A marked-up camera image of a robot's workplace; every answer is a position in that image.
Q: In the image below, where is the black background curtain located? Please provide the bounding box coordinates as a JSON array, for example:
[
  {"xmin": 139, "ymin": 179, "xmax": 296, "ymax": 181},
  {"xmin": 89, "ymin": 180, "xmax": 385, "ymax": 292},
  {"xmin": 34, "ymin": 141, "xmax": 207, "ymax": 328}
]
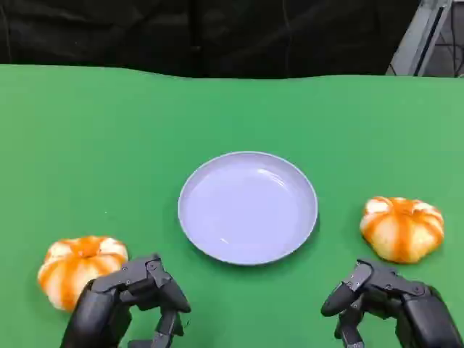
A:
[{"xmin": 0, "ymin": 0, "xmax": 421, "ymax": 79}]

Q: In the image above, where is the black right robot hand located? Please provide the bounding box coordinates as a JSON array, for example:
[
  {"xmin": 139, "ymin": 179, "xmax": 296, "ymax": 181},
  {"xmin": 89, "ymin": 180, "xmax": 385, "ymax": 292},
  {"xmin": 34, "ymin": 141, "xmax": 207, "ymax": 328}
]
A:
[{"xmin": 320, "ymin": 258, "xmax": 464, "ymax": 348}]

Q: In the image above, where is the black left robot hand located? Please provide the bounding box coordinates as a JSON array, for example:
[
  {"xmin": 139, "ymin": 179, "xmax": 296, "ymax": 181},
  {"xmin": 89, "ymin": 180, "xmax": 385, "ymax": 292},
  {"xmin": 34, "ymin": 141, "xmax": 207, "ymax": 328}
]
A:
[{"xmin": 59, "ymin": 253, "xmax": 192, "ymax": 348}]

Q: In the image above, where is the grey metal frame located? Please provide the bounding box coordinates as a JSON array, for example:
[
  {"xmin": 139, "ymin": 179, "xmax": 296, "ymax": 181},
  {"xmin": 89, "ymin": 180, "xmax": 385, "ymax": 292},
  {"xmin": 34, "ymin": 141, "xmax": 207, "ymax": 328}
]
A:
[{"xmin": 384, "ymin": 0, "xmax": 464, "ymax": 78}]

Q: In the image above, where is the orange white toy bread roll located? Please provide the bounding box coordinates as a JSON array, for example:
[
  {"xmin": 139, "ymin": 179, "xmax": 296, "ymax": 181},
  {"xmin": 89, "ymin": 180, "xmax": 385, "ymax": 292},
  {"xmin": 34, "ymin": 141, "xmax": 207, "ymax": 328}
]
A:
[
  {"xmin": 359, "ymin": 196, "xmax": 445, "ymax": 265},
  {"xmin": 37, "ymin": 236, "xmax": 129, "ymax": 313}
]

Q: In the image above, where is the green table cloth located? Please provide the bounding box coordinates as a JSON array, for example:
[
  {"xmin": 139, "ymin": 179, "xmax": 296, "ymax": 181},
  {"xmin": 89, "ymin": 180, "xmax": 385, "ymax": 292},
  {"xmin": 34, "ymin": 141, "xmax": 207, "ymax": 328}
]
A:
[{"xmin": 0, "ymin": 63, "xmax": 464, "ymax": 348}]

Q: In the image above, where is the lilac plate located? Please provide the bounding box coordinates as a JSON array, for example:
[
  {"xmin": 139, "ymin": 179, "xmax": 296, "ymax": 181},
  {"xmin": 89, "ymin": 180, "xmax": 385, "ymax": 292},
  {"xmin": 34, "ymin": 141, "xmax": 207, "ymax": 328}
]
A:
[{"xmin": 177, "ymin": 151, "xmax": 319, "ymax": 268}]

